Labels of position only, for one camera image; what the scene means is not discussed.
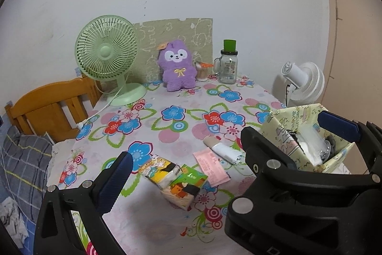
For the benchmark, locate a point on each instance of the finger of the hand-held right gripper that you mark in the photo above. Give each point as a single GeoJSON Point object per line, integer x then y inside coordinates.
{"type": "Point", "coordinates": [337, 125]}
{"type": "Point", "coordinates": [262, 150]}

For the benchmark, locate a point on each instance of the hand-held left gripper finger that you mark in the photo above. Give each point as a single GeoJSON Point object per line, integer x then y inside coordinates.
{"type": "Point", "coordinates": [113, 183]}

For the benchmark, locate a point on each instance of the grey cloth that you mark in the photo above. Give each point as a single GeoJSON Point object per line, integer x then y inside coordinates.
{"type": "Point", "coordinates": [330, 147]}

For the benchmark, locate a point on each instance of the yellow printed cardboard box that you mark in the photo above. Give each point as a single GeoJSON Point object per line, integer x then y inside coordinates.
{"type": "Point", "coordinates": [277, 129]}

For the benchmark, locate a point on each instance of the tissue packet yellow cartoon print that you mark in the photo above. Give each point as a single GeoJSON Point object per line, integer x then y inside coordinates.
{"type": "Point", "coordinates": [158, 168]}

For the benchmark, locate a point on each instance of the pink paper slip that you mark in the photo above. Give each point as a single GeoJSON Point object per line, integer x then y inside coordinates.
{"type": "Point", "coordinates": [209, 165]}

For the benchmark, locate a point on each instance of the tissue packet orange cat print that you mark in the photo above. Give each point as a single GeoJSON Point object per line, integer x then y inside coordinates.
{"type": "Point", "coordinates": [179, 195]}

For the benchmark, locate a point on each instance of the green card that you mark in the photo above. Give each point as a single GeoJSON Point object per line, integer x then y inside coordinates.
{"type": "Point", "coordinates": [195, 178]}

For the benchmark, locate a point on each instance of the white standing fan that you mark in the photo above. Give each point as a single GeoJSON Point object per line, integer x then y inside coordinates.
{"type": "Point", "coordinates": [310, 78]}

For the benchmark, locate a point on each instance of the white bed cloth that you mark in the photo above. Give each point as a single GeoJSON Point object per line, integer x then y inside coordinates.
{"type": "Point", "coordinates": [61, 150]}

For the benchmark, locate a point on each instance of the glass jar mug green lid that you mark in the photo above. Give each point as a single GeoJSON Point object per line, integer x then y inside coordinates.
{"type": "Point", "coordinates": [228, 69]}

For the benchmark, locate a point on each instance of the beige door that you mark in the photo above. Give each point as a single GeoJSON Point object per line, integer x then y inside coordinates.
{"type": "Point", "coordinates": [352, 34]}

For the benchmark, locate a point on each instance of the grey plaid pillow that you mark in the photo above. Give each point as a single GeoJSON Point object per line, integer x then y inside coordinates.
{"type": "Point", "coordinates": [24, 159]}

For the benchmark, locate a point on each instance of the blue bed sheet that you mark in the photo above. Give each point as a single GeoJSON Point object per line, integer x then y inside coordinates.
{"type": "Point", "coordinates": [28, 228]}

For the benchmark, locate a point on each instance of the small cup with sticks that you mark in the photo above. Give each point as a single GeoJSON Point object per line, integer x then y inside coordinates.
{"type": "Point", "coordinates": [203, 74]}

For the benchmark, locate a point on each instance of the crumpled white cloth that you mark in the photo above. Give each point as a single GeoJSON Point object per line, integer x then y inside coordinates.
{"type": "Point", "coordinates": [12, 219]}

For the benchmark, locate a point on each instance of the wooden bed headboard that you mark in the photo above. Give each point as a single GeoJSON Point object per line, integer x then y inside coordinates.
{"type": "Point", "coordinates": [38, 99]}

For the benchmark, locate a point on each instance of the purple plush toy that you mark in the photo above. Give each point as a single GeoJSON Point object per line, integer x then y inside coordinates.
{"type": "Point", "coordinates": [177, 75]}

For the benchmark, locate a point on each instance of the green desk fan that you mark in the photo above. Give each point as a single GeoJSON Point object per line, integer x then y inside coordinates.
{"type": "Point", "coordinates": [106, 52]}

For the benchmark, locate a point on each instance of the green patterned board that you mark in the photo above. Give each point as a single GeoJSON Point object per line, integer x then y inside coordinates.
{"type": "Point", "coordinates": [179, 31]}

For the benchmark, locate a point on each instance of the blue wall tape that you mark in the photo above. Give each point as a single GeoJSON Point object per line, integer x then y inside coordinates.
{"type": "Point", "coordinates": [77, 72]}

